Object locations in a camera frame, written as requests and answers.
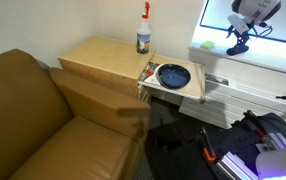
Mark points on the brown leather armchair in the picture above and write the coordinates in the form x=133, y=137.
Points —
x=58, y=126

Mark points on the open top wooden drawer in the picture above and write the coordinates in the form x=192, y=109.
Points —
x=195, y=89

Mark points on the spray bottle red nozzle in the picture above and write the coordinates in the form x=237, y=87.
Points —
x=144, y=33

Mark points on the orange black clamp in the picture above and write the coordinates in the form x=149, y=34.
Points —
x=207, y=149

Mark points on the dark blue bowl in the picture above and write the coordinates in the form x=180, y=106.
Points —
x=172, y=76

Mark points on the yellow sponge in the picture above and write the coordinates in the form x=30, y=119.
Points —
x=207, y=45

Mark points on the white wall radiator heater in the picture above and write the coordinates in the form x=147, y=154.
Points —
x=226, y=100

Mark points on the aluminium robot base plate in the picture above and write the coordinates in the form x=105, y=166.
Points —
x=237, y=156

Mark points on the white red brochure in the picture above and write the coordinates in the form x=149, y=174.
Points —
x=149, y=73

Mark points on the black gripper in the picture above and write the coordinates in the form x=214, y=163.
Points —
x=242, y=39

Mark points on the light wood nightstand cabinet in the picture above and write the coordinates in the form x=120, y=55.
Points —
x=112, y=63

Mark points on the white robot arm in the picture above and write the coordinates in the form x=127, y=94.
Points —
x=247, y=14

